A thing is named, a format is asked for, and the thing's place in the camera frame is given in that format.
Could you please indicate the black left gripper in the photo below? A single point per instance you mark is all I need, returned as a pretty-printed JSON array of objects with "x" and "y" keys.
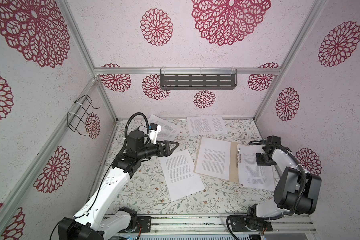
[{"x": 166, "y": 152}]

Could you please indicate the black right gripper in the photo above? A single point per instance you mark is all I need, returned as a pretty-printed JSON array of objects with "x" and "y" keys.
[{"x": 259, "y": 161}]

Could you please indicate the beige paper folder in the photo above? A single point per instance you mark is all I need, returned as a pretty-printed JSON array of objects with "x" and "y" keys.
[{"x": 233, "y": 174}]

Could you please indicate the white printed paper sheet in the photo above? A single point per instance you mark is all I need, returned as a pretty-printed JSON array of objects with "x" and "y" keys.
[
  {"x": 250, "y": 174},
  {"x": 213, "y": 158}
]

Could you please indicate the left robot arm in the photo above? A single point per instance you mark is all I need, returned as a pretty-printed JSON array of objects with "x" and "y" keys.
[{"x": 89, "y": 223}]

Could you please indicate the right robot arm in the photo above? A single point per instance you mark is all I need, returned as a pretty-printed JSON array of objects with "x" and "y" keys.
[{"x": 296, "y": 192}]

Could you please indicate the metal folder clip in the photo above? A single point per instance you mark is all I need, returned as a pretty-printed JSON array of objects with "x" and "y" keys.
[{"x": 238, "y": 157}]

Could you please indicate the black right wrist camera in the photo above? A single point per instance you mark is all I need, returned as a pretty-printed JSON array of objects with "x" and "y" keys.
[{"x": 273, "y": 142}]

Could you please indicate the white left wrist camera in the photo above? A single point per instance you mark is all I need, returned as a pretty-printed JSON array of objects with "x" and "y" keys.
[{"x": 150, "y": 138}]

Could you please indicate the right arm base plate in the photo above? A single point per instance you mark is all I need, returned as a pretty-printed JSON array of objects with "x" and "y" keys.
[{"x": 240, "y": 223}]

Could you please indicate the grey slotted wall shelf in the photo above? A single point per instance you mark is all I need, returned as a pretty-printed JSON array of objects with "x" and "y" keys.
[{"x": 198, "y": 80}]

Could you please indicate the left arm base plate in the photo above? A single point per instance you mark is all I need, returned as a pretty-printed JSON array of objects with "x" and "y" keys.
[{"x": 139, "y": 224}]

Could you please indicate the aluminium front rail frame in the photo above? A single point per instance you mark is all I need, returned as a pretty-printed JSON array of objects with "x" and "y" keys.
[{"x": 182, "y": 227}]

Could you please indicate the black wire wall rack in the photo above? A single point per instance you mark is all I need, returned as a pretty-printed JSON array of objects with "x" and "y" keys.
[{"x": 77, "y": 117}]

